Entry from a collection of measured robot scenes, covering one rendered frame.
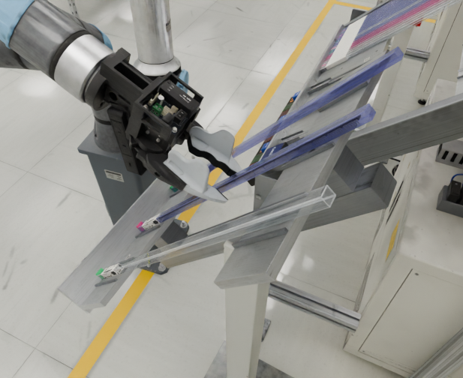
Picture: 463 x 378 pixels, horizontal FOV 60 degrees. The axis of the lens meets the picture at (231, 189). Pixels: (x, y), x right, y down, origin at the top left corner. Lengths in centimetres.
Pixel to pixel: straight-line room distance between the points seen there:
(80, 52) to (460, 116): 52
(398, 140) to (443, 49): 156
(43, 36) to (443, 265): 80
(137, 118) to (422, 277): 70
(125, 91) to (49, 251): 128
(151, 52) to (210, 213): 87
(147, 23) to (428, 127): 62
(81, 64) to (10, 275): 130
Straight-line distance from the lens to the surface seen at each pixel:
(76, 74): 52
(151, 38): 99
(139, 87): 50
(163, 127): 46
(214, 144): 53
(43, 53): 54
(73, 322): 154
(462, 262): 95
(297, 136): 89
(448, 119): 67
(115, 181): 127
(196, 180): 49
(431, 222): 99
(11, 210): 193
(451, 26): 219
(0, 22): 57
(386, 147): 72
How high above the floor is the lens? 133
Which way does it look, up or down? 49 degrees down
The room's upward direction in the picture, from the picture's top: straight up
